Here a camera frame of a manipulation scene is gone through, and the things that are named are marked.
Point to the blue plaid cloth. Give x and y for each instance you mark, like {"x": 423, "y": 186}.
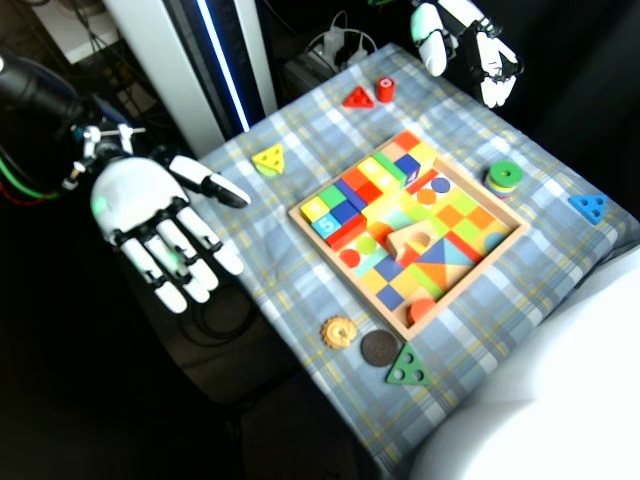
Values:
{"x": 310, "y": 130}

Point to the yellow toy cookie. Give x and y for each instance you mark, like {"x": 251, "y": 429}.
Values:
{"x": 335, "y": 334}

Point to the stack of coloured rings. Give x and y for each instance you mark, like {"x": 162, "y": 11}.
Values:
{"x": 495, "y": 173}

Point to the yellow triangle block with holes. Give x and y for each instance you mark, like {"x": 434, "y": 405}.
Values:
{"x": 270, "y": 161}

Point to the black box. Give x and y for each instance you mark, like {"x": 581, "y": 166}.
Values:
{"x": 300, "y": 75}

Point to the brown round toy cookie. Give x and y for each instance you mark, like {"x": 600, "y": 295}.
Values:
{"x": 377, "y": 348}

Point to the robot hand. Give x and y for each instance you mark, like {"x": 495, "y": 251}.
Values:
{"x": 132, "y": 195}
{"x": 495, "y": 60}

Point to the wooden tray with coloured print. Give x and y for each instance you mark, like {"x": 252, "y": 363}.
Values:
{"x": 470, "y": 220}

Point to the light blue number cube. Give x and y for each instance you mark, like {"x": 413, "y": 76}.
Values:
{"x": 326, "y": 226}

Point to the red triangle block with holes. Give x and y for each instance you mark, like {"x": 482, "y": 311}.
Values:
{"x": 358, "y": 99}

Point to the blue triangle block with holes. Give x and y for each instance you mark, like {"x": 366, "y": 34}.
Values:
{"x": 589, "y": 206}

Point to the white power strip with plugs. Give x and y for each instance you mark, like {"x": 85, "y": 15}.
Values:
{"x": 342, "y": 45}

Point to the green triangle block with holes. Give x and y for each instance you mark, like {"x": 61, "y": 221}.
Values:
{"x": 407, "y": 371}

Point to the red cylinder block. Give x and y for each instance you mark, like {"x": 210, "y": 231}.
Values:
{"x": 385, "y": 92}

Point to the white column with blue light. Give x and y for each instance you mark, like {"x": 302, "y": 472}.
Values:
{"x": 165, "y": 65}

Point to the large white panel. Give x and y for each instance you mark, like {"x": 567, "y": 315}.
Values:
{"x": 550, "y": 390}

